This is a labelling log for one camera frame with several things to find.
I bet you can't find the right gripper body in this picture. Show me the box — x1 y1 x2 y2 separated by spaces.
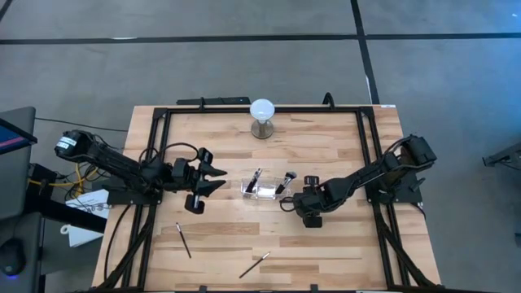
303 174 329 229

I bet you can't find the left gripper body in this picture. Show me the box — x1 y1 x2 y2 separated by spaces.
170 146 216 216

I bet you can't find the fan-head makeup brush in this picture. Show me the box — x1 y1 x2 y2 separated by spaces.
274 170 299 196

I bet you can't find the clear acrylic organizer box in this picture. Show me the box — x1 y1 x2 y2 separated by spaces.
239 176 289 201

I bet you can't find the black flat bar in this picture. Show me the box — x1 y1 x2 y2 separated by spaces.
176 96 252 107

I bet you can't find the white bulb brass table lamp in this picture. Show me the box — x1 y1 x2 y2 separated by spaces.
248 98 276 140

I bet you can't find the white paper sheet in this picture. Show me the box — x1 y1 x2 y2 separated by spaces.
64 188 111 221

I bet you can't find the black support beam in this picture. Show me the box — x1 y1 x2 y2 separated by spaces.
24 195 109 235

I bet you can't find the black power box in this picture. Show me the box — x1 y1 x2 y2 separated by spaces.
28 162 58 192

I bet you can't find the grey desk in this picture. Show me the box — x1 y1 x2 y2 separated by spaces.
0 106 44 293

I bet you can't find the computer monitor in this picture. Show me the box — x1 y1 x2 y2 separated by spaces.
0 117 38 155

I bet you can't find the black computer mouse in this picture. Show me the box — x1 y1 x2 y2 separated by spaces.
0 238 26 277

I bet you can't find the black metal stand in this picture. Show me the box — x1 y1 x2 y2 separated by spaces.
482 142 521 180

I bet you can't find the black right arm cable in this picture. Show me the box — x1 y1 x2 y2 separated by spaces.
278 195 296 213

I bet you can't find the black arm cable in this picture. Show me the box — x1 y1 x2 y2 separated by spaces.
138 142 201 164
278 195 296 213

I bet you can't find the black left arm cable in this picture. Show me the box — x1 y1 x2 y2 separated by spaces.
138 142 201 164

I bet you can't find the black aluminium table frame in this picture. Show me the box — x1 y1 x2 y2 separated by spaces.
97 104 444 293

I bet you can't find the thick black cable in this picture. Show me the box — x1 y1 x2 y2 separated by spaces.
103 203 134 288

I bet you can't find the yellow cable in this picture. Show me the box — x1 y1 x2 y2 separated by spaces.
27 162 100 197

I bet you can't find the thin black floor cable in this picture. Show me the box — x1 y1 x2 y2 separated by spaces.
34 116 129 133

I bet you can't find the white tag with ring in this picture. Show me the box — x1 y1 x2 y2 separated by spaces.
59 221 106 248

